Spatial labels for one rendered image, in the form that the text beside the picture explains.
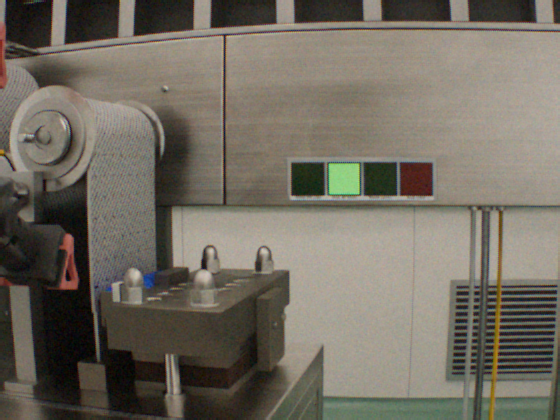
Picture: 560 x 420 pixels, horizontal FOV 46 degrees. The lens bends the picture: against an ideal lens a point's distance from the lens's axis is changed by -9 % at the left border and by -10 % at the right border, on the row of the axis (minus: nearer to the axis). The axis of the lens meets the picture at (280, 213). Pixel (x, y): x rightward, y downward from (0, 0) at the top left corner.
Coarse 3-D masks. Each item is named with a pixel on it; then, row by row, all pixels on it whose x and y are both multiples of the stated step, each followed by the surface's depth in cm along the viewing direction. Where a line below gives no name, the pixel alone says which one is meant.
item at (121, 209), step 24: (96, 192) 96; (120, 192) 104; (144, 192) 113; (96, 216) 96; (120, 216) 104; (144, 216) 113; (96, 240) 96; (120, 240) 104; (144, 240) 113; (96, 264) 96; (120, 264) 104; (144, 264) 113; (96, 288) 96
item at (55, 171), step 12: (36, 108) 94; (48, 108) 94; (60, 108) 93; (72, 108) 93; (24, 120) 95; (72, 120) 93; (72, 132) 93; (84, 132) 93; (72, 144) 93; (84, 144) 93; (24, 156) 95; (72, 156) 93; (36, 168) 95; (48, 168) 94; (60, 168) 94; (72, 168) 94
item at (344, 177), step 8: (336, 168) 119; (344, 168) 118; (352, 168) 118; (336, 176) 119; (344, 176) 118; (352, 176) 118; (336, 184) 119; (344, 184) 119; (352, 184) 118; (336, 192) 119; (344, 192) 119; (352, 192) 118
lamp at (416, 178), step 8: (408, 168) 116; (416, 168) 116; (424, 168) 116; (408, 176) 116; (416, 176) 116; (424, 176) 116; (408, 184) 116; (416, 184) 116; (424, 184) 116; (408, 192) 116; (416, 192) 116; (424, 192) 116
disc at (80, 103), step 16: (32, 96) 95; (48, 96) 94; (64, 96) 94; (80, 96) 93; (16, 112) 96; (80, 112) 93; (16, 128) 96; (16, 144) 96; (16, 160) 96; (80, 160) 94; (64, 176) 94; (80, 176) 94
